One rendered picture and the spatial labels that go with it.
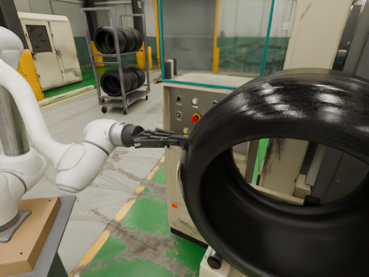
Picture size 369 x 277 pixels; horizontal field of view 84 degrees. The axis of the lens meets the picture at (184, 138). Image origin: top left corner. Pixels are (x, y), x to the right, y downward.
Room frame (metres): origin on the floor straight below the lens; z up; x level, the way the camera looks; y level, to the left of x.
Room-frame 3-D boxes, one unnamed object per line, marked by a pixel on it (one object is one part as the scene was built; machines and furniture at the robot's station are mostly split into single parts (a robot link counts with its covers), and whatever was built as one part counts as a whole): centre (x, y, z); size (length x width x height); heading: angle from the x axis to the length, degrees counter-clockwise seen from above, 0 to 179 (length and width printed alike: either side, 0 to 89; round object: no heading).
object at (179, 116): (1.25, -0.19, 0.63); 0.56 x 0.41 x 1.27; 62
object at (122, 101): (4.70, 1.33, 0.96); 1.36 x 0.71 x 1.92; 162
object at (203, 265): (0.54, -0.17, 0.84); 0.36 x 0.09 x 0.06; 152
